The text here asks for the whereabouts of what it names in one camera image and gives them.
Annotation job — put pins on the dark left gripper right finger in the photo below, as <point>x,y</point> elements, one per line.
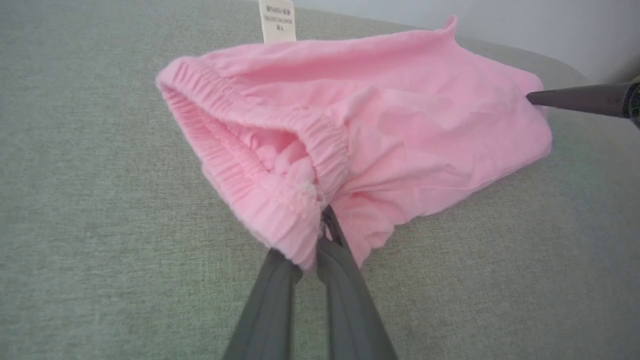
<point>350,300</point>

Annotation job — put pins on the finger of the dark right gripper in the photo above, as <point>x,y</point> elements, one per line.
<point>585,99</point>

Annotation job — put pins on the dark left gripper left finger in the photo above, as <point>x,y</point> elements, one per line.
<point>267,310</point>

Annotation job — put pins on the pink elastic-waist garment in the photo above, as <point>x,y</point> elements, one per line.
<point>400,130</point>

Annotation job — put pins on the grey fabric sofa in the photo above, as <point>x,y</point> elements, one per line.
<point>100,225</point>

